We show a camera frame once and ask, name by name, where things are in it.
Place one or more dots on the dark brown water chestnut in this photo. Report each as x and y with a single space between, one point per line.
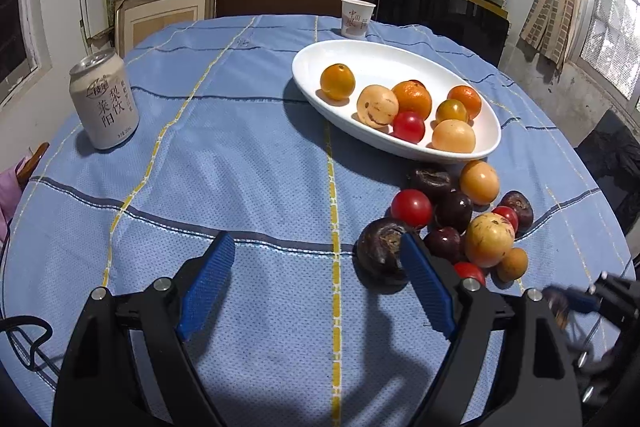
521 206
377 249
431 179

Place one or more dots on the dark purple round fruit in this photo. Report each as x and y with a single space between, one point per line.
452 210
443 243

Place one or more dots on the yellow green tomato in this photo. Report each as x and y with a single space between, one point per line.
451 111

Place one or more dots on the small orange tomato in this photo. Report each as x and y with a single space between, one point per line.
337 81

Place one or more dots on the small tan round fruit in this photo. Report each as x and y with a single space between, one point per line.
512 264

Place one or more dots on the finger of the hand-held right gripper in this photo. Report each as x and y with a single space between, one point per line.
575 299

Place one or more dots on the cream spotted round fruit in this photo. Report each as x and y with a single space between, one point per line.
377 106

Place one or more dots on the bright barred window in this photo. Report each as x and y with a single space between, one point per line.
610 12

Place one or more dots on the brown wooden chair back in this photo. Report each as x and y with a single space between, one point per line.
35 159

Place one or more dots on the pale orange round fruit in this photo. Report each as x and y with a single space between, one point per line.
479 182

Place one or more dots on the pink cloth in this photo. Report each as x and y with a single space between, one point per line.
10 197

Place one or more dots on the pale yellow round fruit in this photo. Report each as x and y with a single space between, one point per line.
453 136

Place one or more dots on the white oval plate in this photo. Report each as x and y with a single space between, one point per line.
380 57

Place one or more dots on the blue striped tablecloth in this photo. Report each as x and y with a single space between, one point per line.
225 167

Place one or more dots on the orange mandarin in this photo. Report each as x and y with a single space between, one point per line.
415 97
469 98

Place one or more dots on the beige beverage can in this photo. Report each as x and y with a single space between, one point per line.
104 104

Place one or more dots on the beige picture frame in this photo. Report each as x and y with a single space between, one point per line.
160 14

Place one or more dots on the dark glass window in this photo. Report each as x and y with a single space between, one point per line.
10 37

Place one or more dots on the red cherry tomato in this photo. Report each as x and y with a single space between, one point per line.
507 214
469 273
411 208
408 127

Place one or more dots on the black cloth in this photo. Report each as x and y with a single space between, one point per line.
620 169

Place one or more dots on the black flat panel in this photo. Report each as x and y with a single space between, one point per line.
440 17

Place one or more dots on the cream yellow streaked fruit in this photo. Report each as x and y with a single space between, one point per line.
488 239

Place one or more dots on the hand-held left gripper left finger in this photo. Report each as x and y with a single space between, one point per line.
205 287

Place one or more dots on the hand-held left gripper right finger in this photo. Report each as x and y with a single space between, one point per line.
425 287

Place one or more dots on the white paper cup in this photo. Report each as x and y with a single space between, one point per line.
356 19

